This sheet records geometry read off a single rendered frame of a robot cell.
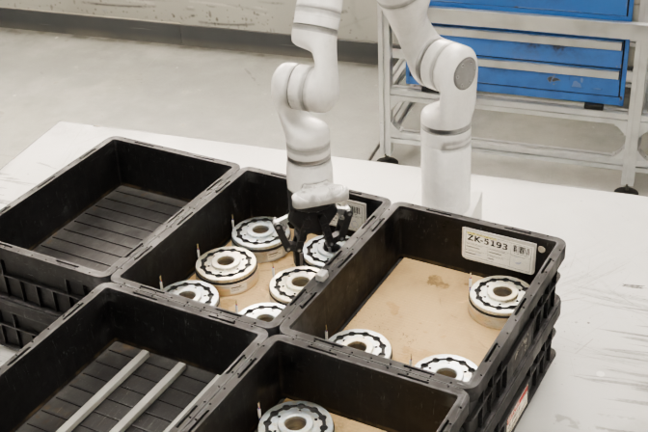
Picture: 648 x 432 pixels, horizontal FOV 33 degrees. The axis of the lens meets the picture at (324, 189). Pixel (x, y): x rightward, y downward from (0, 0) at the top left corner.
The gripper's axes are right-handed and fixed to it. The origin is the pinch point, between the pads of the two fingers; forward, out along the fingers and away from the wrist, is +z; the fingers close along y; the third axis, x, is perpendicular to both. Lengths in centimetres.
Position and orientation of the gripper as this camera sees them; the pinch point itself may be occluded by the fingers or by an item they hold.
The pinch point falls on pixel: (313, 256)
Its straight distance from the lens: 182.1
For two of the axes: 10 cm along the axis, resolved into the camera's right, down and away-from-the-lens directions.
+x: 2.8, 4.7, -8.4
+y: -9.6, 1.7, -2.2
